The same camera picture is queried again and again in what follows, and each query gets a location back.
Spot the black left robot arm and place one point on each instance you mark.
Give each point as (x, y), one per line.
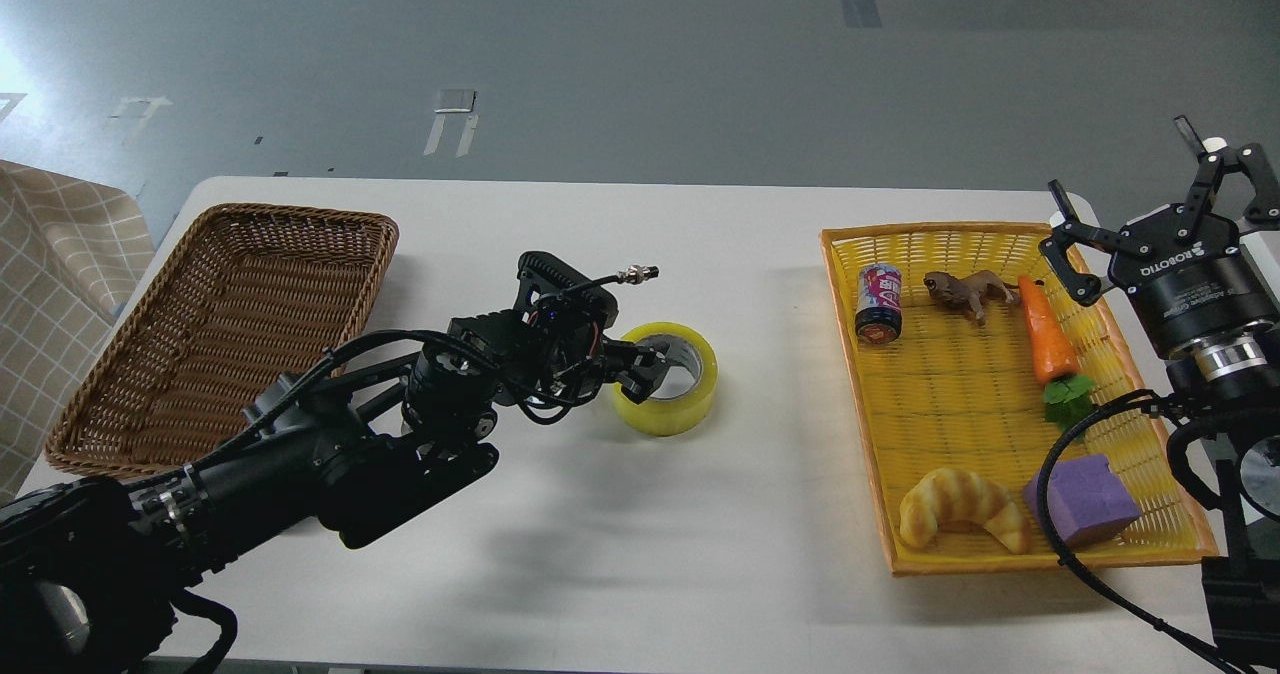
(96, 571)

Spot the yellow tape roll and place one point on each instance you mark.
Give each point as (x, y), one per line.
(666, 416)

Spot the brown toy lion figure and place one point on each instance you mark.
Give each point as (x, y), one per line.
(970, 292)

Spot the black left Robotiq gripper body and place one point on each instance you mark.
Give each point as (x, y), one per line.
(555, 350)

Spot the beige checkered cloth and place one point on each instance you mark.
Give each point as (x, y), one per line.
(72, 254)

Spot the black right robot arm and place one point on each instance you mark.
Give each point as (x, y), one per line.
(1223, 406)

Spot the yellow plastic basket tray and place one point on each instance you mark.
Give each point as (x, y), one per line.
(948, 392)

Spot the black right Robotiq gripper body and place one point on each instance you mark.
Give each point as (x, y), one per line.
(1184, 291)

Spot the orange toy carrot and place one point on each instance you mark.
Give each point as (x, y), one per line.
(1065, 391)

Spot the brown wicker basket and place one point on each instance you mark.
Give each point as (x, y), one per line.
(250, 291)

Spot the toy croissant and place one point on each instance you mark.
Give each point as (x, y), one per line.
(948, 496)

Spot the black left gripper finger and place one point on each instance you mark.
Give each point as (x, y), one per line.
(637, 384)
(623, 354)

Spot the small soda can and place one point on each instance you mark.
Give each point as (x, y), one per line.
(878, 315)

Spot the purple foam block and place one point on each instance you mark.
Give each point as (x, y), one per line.
(1087, 501)

